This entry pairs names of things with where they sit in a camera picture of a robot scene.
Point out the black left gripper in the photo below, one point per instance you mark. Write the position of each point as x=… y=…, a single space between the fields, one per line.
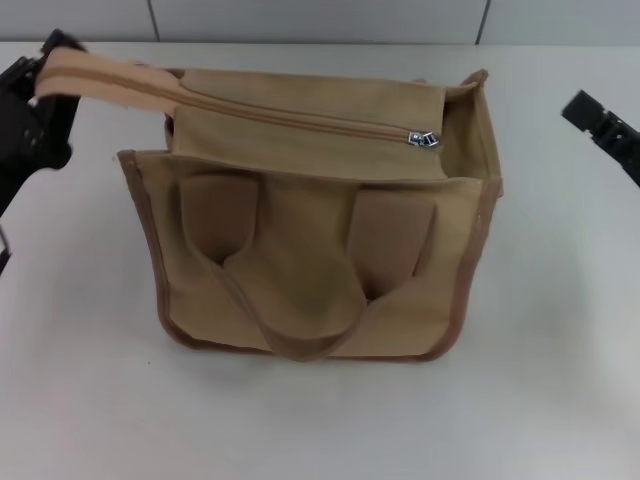
x=20 y=145

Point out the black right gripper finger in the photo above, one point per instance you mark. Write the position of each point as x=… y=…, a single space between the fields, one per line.
x=585 y=110

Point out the silver metal zipper slider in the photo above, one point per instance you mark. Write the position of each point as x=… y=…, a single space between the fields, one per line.
x=422 y=140

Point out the khaki canvas food bag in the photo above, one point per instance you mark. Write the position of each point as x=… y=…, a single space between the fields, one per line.
x=310 y=240

